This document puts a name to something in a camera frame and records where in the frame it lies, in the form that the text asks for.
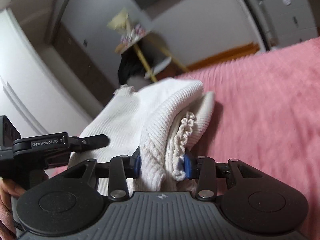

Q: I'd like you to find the white ribbed knit sweater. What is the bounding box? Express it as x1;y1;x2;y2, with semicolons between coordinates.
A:
68;78;215;193

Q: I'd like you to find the person's left hand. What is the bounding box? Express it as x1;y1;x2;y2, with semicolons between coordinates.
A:
0;178;25;240

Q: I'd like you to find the white wardrobe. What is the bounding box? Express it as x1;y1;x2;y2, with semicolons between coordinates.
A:
1;9;103;137

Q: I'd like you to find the white round vase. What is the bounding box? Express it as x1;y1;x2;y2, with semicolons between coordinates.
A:
127;76;152;91

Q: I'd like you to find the black garment on floor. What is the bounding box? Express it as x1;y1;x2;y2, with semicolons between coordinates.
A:
117;40;161;85

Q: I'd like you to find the yellow-legged side table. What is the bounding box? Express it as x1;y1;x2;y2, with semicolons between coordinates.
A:
114;25;189;85

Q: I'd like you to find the white tower fan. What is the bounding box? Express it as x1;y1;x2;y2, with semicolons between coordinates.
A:
239;0;270;52

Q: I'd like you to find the cream flower bouquet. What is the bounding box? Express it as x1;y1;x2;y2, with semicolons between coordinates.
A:
107;8;132;37

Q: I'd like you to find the grey bedside cabinet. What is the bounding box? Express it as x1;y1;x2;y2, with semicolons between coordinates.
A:
257;0;318;47

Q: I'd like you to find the pink corduroy bedspread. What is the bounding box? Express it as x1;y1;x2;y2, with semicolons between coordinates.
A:
49;36;320;240

